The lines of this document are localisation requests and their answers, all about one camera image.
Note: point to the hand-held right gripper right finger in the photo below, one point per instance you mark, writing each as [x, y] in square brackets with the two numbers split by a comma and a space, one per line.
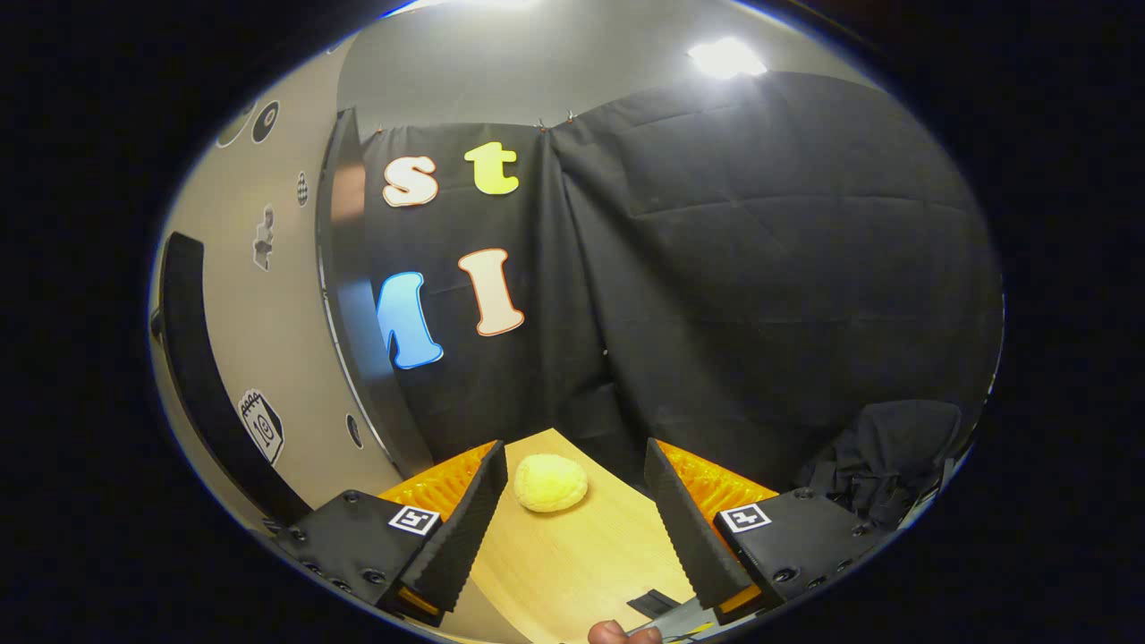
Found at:
[684, 528]

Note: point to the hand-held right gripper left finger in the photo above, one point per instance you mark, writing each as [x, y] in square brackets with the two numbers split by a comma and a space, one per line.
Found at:
[465, 537]

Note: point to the grey cabinet door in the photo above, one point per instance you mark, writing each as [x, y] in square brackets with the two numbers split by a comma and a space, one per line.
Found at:
[259, 340]

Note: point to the yellow bun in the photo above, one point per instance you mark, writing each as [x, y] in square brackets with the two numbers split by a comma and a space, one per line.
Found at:
[550, 483]

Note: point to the black backdrop cloth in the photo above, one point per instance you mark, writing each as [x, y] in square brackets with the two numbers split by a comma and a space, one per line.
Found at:
[760, 268]

